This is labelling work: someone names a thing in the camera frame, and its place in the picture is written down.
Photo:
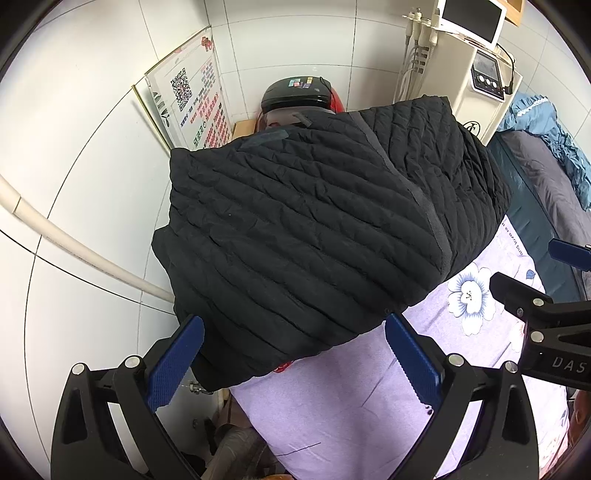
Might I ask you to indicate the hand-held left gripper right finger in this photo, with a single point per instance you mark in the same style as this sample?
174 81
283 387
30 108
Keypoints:
413 360

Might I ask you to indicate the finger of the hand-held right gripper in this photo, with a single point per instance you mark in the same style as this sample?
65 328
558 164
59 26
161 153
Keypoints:
570 254
517 290

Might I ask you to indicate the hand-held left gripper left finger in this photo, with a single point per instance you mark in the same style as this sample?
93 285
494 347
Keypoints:
175 362

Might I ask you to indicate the black quilted jacket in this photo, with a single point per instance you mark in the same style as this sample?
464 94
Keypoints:
300 240

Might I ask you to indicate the person's right hand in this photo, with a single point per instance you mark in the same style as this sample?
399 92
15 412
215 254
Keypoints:
581 415

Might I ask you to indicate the metal pipe fitting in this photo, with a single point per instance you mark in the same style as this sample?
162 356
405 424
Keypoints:
198 388

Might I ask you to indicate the grey duvet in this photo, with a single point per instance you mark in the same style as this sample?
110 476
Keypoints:
549 184

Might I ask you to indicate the purple floral bedsheet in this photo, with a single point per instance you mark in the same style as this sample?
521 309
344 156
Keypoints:
351 415

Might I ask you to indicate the teal bed cover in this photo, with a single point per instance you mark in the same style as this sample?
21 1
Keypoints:
512 184

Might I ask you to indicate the white treatment machine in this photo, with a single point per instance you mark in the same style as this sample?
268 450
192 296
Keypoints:
466 87

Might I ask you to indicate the wooden shelf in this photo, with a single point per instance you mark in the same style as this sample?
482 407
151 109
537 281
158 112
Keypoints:
515 7

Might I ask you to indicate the white framed monitor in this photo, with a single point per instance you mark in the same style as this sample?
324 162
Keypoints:
471 18

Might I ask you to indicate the black and red appliance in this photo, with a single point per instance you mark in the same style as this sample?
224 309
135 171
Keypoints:
295 94

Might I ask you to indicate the white wall pipe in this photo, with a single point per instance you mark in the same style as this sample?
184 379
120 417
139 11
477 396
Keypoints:
69 240

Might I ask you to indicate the wall poster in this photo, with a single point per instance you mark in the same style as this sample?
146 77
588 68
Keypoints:
198 92

